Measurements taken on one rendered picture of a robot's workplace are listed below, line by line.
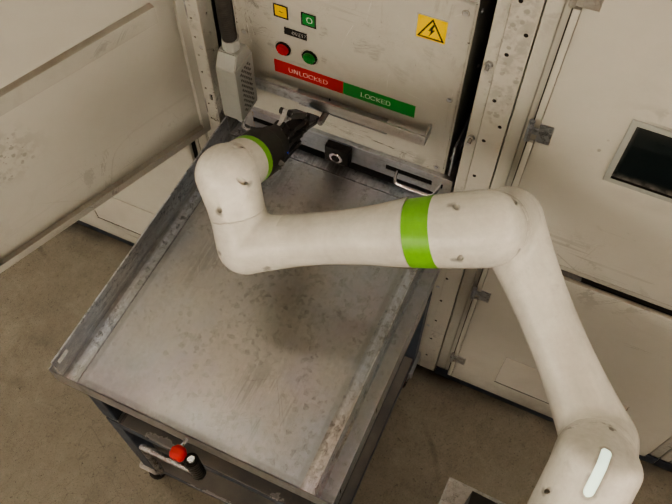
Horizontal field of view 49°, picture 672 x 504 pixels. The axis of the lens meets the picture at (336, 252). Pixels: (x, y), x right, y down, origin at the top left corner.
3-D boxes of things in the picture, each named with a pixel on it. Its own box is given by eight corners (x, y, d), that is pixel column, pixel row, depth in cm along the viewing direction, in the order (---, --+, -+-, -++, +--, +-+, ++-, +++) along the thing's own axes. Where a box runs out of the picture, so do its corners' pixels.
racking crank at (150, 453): (152, 474, 175) (121, 435, 149) (159, 462, 176) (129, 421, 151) (214, 504, 171) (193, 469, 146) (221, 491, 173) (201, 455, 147)
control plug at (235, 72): (243, 122, 159) (233, 62, 144) (223, 115, 160) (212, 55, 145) (260, 98, 163) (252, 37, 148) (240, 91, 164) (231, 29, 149)
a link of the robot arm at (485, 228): (536, 260, 118) (531, 184, 117) (522, 271, 106) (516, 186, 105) (427, 265, 125) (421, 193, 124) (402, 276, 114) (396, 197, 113)
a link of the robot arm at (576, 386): (652, 453, 130) (535, 173, 132) (651, 491, 115) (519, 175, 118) (580, 470, 135) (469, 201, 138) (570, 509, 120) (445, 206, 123)
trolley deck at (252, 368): (333, 512, 137) (333, 504, 132) (57, 380, 151) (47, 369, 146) (456, 234, 170) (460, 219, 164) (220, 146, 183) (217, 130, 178)
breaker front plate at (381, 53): (440, 181, 163) (476, 7, 122) (246, 111, 173) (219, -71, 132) (442, 176, 163) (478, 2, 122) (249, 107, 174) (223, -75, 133)
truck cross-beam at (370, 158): (449, 198, 166) (453, 182, 161) (237, 121, 177) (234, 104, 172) (457, 181, 168) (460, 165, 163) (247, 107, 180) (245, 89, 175)
